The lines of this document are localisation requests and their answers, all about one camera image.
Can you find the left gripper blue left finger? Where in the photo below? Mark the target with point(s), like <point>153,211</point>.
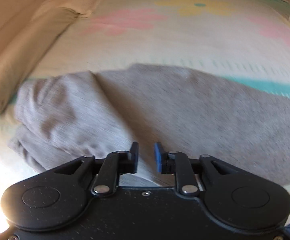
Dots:
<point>132,158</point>

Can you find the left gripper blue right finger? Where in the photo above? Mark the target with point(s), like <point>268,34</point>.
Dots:
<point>164,163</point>

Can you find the beige bolster pillow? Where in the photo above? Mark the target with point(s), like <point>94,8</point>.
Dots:
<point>28,47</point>

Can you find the grey sweat pants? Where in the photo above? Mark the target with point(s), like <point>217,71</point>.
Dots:
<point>64,117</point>

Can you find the floral bed blanket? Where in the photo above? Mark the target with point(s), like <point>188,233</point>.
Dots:
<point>247,40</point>

